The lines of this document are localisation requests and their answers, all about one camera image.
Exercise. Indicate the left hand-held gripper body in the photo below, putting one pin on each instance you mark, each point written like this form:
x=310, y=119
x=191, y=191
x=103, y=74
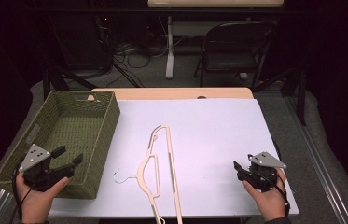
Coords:
x=39, y=174

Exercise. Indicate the white desk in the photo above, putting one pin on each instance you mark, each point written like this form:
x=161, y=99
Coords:
x=170, y=56

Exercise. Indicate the white table cover sheet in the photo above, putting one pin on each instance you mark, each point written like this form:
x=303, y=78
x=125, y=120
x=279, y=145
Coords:
x=218, y=130

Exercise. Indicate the black folding chair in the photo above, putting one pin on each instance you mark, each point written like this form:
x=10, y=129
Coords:
x=235, y=46

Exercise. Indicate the black metal stand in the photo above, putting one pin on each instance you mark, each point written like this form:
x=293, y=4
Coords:
x=61, y=79
x=300, y=93

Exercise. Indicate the green woven basket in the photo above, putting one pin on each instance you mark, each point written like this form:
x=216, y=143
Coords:
x=78, y=130

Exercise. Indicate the person's right hand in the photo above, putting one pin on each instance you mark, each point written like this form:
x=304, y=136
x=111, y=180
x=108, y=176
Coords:
x=269, y=202

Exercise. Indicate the beige plastic clothes hanger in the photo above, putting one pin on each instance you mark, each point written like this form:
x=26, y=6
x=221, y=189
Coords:
x=171, y=161

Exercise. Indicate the person's left hand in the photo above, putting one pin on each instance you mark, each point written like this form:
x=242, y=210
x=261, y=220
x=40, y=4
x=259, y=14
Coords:
x=36, y=202

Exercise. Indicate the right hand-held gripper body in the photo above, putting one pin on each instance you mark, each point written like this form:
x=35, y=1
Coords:
x=263, y=174

